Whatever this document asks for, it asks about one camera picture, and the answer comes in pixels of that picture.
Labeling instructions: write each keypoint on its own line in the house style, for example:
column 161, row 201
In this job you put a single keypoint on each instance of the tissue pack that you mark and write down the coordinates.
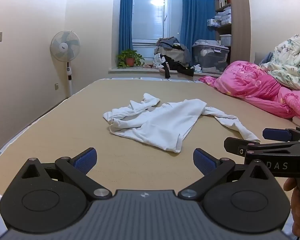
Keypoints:
column 197, row 68

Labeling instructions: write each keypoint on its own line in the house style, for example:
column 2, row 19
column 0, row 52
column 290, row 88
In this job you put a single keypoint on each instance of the white window sill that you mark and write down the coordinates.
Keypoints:
column 135, row 69

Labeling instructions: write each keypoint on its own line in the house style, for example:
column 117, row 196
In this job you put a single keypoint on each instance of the row of books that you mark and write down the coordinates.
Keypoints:
column 223, row 2

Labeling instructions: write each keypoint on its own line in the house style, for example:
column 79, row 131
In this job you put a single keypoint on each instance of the pink floral quilt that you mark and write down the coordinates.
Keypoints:
column 249, row 82

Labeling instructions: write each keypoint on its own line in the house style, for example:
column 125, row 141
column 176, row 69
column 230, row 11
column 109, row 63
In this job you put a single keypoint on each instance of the potted green plant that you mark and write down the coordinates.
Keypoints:
column 130, row 56

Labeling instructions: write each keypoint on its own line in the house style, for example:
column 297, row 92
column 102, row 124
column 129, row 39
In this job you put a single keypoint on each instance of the white leaf-print quilt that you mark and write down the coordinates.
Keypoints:
column 289, row 62

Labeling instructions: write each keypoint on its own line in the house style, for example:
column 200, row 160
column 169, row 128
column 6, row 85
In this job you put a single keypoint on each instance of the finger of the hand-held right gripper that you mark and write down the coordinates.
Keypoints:
column 237, row 146
column 277, row 134

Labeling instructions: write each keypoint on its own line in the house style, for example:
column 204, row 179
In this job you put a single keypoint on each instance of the pile of dark clothes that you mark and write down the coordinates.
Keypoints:
column 175, row 57

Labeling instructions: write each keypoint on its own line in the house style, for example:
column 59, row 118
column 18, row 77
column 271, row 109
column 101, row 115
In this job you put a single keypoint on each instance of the white storage boxes stack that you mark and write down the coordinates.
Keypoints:
column 223, row 17

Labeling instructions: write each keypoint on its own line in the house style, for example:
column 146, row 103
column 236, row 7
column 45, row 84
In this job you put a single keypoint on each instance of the blue curtain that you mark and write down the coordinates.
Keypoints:
column 195, row 17
column 126, row 17

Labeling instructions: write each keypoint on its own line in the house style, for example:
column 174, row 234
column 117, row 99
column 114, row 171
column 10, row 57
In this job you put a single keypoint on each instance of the grey-blue pillow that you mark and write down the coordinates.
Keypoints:
column 266, row 59

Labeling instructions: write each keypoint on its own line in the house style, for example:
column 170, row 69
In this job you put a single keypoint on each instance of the white standing fan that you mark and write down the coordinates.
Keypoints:
column 65, row 46

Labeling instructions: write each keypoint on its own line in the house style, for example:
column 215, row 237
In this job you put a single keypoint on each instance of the beige quilted mattress pad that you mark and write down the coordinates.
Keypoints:
column 65, row 120

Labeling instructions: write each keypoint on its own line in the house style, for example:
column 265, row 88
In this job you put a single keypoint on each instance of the white framed window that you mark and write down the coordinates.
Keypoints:
column 147, row 17

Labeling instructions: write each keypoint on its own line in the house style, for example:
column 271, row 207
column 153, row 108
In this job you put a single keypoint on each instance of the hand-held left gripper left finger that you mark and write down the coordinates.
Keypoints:
column 86, row 160

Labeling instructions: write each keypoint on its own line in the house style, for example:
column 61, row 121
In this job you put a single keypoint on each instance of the low wall socket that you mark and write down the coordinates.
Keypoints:
column 57, row 86

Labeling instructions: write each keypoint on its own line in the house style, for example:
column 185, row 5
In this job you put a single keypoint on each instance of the white bedding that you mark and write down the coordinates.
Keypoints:
column 298, row 120

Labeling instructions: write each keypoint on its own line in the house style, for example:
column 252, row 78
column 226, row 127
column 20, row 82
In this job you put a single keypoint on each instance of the person's right hand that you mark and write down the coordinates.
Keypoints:
column 298, row 210

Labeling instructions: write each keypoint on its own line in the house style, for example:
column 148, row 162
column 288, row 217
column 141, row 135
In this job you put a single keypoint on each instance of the clear shelf storage box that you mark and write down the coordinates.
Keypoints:
column 226, row 40

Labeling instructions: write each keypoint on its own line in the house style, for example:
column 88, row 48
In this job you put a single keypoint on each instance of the white long-sleeved shirt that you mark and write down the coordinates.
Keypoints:
column 160, row 122

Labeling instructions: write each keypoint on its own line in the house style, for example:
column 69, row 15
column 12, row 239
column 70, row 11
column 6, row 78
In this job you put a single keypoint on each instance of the clear plastic storage bin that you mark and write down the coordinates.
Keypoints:
column 210, row 60

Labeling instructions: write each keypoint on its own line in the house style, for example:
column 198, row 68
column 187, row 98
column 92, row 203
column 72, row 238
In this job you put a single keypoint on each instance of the folded grey cloth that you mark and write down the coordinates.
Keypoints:
column 205, row 42

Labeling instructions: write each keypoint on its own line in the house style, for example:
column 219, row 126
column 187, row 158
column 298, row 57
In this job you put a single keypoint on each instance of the wooden wardrobe shelf unit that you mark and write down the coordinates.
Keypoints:
column 240, row 17

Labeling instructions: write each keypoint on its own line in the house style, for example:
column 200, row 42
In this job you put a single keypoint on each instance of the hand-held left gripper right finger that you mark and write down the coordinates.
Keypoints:
column 202, row 161

